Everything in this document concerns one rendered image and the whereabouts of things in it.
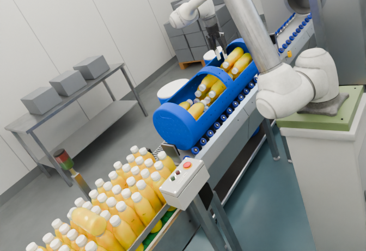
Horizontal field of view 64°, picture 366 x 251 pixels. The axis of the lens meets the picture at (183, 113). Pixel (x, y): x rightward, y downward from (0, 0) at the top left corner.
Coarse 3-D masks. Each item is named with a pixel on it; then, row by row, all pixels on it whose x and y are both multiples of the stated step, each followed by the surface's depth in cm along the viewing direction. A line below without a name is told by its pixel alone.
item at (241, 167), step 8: (272, 120) 297; (256, 136) 286; (264, 136) 281; (248, 144) 279; (256, 144) 275; (240, 152) 274; (248, 152) 270; (256, 152) 269; (240, 160) 265; (248, 160) 261; (232, 168) 260; (240, 168) 256; (224, 176) 255; (232, 176) 251; (240, 176) 249; (224, 184) 247; (232, 184) 244; (216, 192) 243; (224, 192) 239; (232, 192) 241; (224, 200) 233
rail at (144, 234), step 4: (164, 204) 131; (164, 208) 130; (168, 208) 132; (160, 212) 128; (164, 212) 130; (156, 216) 127; (160, 216) 129; (152, 220) 126; (156, 220) 127; (148, 224) 124; (152, 224) 125; (148, 228) 124; (152, 228) 126; (144, 232) 122; (148, 232) 124; (140, 236) 121; (144, 236) 122; (136, 240) 120; (140, 240) 121; (132, 244) 118; (136, 244) 120; (132, 248) 118; (136, 248) 120
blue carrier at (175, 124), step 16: (208, 64) 190; (192, 80) 185; (224, 80) 173; (240, 80) 182; (176, 96) 178; (192, 96) 192; (224, 96) 171; (160, 112) 157; (176, 112) 151; (208, 112) 160; (160, 128) 167; (176, 128) 157; (192, 128) 151; (208, 128) 166; (176, 144) 166; (192, 144) 157
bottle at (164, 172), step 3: (162, 168) 137; (165, 168) 138; (156, 171) 138; (159, 171) 137; (162, 171) 136; (165, 171) 137; (168, 171) 138; (162, 174) 136; (165, 174) 137; (168, 174) 138; (165, 177) 137
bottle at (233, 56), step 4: (236, 48) 201; (240, 48) 201; (232, 52) 198; (236, 52) 198; (240, 52) 200; (228, 56) 195; (232, 56) 195; (236, 56) 196; (240, 56) 200; (224, 60) 196; (228, 60) 193; (232, 60) 194; (236, 60) 197; (232, 64) 195
